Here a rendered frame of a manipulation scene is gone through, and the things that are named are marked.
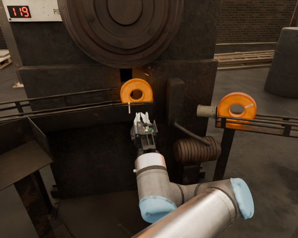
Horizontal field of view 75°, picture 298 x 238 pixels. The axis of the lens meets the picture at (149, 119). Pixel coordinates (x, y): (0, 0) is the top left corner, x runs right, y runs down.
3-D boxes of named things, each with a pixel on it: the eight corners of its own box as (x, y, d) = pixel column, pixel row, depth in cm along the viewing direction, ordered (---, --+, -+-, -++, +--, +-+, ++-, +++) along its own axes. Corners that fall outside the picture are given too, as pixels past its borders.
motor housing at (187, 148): (168, 201, 128) (173, 134, 102) (200, 197, 131) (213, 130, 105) (173, 220, 117) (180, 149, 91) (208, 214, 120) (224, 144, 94)
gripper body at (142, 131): (155, 118, 64) (162, 148, 56) (153, 134, 71) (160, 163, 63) (132, 120, 63) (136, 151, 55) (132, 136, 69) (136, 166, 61)
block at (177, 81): (162, 117, 112) (164, 77, 100) (176, 116, 113) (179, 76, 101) (167, 127, 103) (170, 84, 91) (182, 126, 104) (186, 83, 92)
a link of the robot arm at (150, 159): (165, 178, 60) (134, 182, 59) (162, 164, 64) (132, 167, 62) (168, 163, 54) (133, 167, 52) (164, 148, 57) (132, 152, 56)
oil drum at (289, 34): (255, 85, 323) (272, 26, 279) (286, 83, 332) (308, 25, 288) (282, 100, 272) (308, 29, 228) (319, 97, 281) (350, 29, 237)
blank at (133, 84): (122, 76, 92) (122, 78, 89) (153, 80, 96) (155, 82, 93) (118, 106, 99) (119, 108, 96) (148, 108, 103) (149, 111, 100)
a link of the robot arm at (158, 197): (162, 226, 53) (133, 224, 48) (153, 182, 62) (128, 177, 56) (188, 214, 49) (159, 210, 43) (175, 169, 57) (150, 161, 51)
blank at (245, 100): (229, 127, 96) (228, 130, 94) (213, 101, 94) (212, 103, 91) (262, 115, 87) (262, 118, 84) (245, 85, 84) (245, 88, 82)
